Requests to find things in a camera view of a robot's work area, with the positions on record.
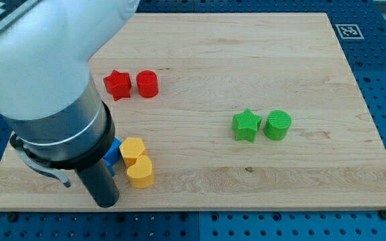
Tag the yellow heart block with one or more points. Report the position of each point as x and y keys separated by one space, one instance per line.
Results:
x=140 y=174

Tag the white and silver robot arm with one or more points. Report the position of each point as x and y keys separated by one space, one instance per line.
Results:
x=46 y=92

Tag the wooden board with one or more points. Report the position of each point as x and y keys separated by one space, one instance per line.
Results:
x=212 y=66

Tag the green star block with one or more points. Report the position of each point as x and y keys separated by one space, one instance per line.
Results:
x=246 y=125

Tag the red cylinder block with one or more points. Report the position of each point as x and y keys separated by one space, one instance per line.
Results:
x=147 y=84

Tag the yellow hexagon block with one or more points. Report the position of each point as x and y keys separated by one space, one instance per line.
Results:
x=131 y=148

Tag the red star block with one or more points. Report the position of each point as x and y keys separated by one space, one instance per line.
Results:
x=118 y=84

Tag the green cylinder block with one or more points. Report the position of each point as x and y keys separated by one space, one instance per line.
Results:
x=277 y=125

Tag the blue block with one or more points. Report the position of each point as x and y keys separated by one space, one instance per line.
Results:
x=113 y=155

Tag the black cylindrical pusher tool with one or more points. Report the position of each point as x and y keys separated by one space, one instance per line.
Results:
x=99 y=182

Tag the fiducial marker tag on table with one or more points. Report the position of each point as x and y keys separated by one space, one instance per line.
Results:
x=349 y=31

